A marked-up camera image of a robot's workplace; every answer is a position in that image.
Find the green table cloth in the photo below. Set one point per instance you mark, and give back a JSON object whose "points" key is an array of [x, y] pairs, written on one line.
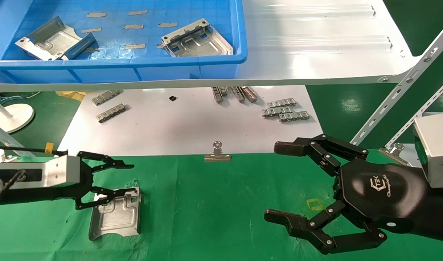
{"points": [[206, 203]]}

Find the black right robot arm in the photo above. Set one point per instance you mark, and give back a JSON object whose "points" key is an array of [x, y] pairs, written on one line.
{"points": [[442, 214]]}

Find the blue plastic bin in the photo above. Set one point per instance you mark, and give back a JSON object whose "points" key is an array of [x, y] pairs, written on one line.
{"points": [[116, 70]]}

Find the yellow plastic bag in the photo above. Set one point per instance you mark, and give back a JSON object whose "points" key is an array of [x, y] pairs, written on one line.
{"points": [[70, 94]]}

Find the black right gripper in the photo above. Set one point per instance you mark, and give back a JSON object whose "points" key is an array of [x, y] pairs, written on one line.
{"points": [[381, 195]]}

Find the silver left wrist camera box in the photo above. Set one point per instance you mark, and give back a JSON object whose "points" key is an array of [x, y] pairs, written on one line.
{"points": [[43, 172]]}

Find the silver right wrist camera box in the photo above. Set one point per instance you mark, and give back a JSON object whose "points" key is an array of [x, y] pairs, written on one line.
{"points": [[437, 148]]}

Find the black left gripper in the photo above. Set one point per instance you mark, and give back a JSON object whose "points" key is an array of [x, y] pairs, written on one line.
{"points": [[85, 179]]}

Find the grey perforated shelf post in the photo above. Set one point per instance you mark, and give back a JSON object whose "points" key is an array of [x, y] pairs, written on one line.
{"points": [[402, 87], [3, 137], [421, 112]]}

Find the white metal shelf board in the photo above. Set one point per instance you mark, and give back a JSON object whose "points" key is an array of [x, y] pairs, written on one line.
{"points": [[308, 47]]}

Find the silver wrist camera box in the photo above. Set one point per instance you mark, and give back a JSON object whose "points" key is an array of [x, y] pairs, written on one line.
{"points": [[437, 148], [43, 172]]}

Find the white round-base stand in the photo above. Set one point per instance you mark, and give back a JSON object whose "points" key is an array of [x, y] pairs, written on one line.
{"points": [[12, 116]]}

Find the grey tape strip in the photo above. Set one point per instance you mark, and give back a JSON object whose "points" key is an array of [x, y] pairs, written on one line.
{"points": [[134, 46], [96, 15], [138, 12], [91, 30], [133, 26], [167, 25], [160, 45]]}

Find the silver sheet metal bracket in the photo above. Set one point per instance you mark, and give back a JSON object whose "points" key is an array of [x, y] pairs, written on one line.
{"points": [[116, 217], [50, 41], [203, 43]]}

